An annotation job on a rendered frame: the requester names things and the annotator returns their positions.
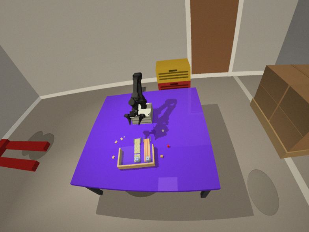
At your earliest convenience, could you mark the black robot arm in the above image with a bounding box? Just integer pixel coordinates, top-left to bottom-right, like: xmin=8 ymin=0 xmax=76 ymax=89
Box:
xmin=128 ymin=72 xmax=147 ymax=115

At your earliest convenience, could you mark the tan strip with teal dots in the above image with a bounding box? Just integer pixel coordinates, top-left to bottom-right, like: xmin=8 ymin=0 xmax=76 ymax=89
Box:
xmin=134 ymin=138 xmax=140 ymax=146

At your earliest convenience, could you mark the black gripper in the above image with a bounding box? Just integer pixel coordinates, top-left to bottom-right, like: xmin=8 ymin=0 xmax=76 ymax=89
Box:
xmin=124 ymin=107 xmax=145 ymax=125

